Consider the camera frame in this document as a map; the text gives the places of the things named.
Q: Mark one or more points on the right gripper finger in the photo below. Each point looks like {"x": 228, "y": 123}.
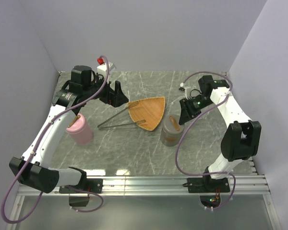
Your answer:
{"x": 184, "y": 105}
{"x": 186, "y": 115}

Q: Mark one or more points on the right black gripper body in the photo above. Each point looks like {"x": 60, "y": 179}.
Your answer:
{"x": 197, "y": 104}

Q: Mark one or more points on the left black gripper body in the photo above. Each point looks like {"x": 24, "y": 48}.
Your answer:
{"x": 106, "y": 96}

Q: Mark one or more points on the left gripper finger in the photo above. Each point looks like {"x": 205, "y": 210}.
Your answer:
{"x": 118, "y": 90}
{"x": 117, "y": 101}

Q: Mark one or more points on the grey round lid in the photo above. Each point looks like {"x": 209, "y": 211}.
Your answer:
{"x": 171, "y": 125}

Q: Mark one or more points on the tall grey container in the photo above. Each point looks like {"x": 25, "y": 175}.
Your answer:
{"x": 170, "y": 139}

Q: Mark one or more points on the metal tongs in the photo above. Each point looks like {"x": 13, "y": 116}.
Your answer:
{"x": 114, "y": 121}

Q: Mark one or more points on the pink round lid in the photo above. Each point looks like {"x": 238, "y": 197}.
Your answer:
{"x": 77, "y": 125}

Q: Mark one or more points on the tall pink cup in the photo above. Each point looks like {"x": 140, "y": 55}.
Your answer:
{"x": 84, "y": 137}

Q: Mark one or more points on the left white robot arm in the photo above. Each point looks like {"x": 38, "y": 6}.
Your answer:
{"x": 33, "y": 167}

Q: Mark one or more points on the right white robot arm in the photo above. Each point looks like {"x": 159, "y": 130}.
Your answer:
{"x": 241, "y": 139}

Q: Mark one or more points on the woven bamboo tray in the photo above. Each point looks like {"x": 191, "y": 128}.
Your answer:
{"x": 147, "y": 112}

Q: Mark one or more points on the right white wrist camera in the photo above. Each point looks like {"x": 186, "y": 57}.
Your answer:
{"x": 186, "y": 90}

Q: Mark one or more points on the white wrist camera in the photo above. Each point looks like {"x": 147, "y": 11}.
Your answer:
{"x": 103, "y": 67}
{"x": 186, "y": 90}

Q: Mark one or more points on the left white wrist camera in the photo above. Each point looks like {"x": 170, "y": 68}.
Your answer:
{"x": 103, "y": 67}

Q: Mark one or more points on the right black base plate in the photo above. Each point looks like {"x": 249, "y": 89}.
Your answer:
{"x": 199, "y": 185}

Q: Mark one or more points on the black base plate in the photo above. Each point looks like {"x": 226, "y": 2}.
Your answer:
{"x": 89, "y": 185}
{"x": 199, "y": 185}

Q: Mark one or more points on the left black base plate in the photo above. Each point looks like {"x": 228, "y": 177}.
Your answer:
{"x": 89, "y": 185}

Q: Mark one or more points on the aluminium mounting rail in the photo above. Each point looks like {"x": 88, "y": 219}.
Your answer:
{"x": 158, "y": 203}

